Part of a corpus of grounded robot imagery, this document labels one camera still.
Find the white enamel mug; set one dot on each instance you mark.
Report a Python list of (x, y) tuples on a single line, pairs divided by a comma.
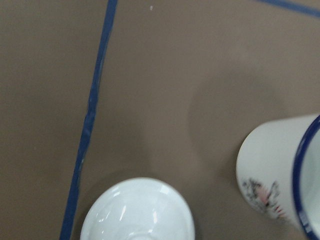
[(278, 171)]

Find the white mug lid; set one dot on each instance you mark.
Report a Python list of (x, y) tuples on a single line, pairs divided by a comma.
[(140, 208)]

